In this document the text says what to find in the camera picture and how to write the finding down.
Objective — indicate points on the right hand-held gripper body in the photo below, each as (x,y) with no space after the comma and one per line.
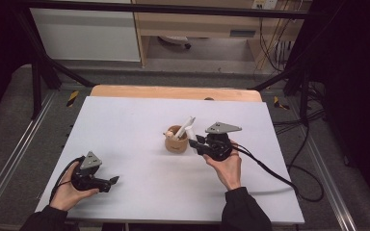
(218,147)

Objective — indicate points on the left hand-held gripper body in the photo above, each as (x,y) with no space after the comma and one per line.
(85,181)

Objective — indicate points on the small white cylinder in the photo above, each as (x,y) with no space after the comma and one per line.
(190,131)

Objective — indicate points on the white pen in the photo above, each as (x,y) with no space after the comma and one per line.
(183,128)

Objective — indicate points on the brown pen holder cup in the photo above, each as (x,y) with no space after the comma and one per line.
(175,146)

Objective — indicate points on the person's left hand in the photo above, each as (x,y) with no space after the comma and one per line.
(64,195)

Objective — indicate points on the person's right hand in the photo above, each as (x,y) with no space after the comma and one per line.
(229,173)

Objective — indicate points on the white table board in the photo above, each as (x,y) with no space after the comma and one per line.
(147,179)

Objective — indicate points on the wooden table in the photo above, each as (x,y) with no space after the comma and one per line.
(173,92)

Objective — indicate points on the yellow black tape strip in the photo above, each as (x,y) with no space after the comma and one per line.
(280,103)
(73,98)

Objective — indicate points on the office chair base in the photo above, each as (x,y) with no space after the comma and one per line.
(175,40)

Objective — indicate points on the wooden desk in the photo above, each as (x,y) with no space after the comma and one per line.
(189,24)

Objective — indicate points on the white cabinet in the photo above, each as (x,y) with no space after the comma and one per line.
(86,38)

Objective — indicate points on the white power strip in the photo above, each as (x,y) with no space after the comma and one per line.
(265,4)

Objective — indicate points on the black curtain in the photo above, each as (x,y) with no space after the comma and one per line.
(0,48)
(356,80)

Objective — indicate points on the aluminium floor rail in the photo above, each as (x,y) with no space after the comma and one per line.
(16,150)
(329,179)

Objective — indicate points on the black metal frame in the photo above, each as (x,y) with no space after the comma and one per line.
(173,9)

